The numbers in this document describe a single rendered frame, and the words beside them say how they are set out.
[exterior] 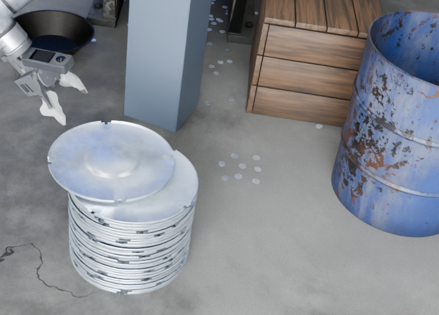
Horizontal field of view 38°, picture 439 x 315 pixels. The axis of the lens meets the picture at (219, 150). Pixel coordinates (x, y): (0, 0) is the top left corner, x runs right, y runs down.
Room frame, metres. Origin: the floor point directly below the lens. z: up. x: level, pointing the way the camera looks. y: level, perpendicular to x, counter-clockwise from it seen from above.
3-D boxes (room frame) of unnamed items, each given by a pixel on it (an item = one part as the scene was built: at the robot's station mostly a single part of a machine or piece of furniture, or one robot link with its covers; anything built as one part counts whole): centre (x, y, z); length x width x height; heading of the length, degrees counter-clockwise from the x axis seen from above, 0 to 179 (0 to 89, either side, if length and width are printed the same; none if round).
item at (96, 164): (1.14, 0.24, 0.24); 0.29 x 0.29 x 0.01
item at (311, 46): (1.97, -0.25, 0.18); 0.40 x 0.38 x 0.35; 2
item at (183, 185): (1.09, 0.18, 0.23); 0.29 x 0.29 x 0.01
